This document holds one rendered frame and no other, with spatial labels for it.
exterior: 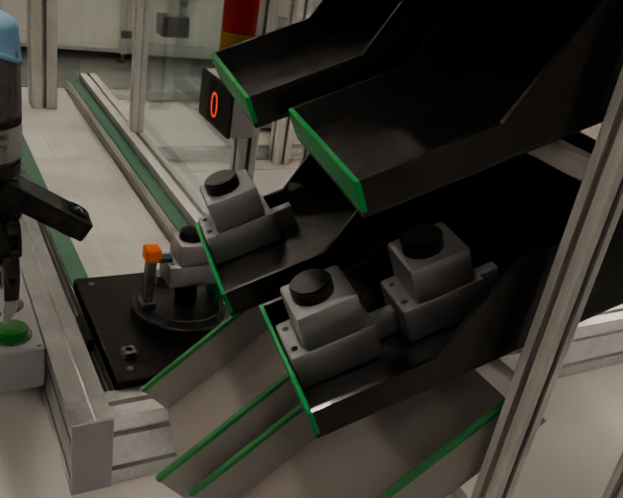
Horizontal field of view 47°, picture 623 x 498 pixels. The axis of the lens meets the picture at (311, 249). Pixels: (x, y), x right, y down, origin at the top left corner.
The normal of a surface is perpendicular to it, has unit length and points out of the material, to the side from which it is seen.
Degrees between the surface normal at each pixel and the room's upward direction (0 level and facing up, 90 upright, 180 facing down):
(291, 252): 25
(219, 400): 45
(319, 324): 90
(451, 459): 90
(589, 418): 0
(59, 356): 0
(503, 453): 90
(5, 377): 90
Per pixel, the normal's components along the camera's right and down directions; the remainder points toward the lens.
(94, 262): 0.16, -0.88
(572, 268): -0.87, 0.08
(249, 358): -0.55, -0.62
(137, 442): 0.46, 0.46
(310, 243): -0.26, -0.80
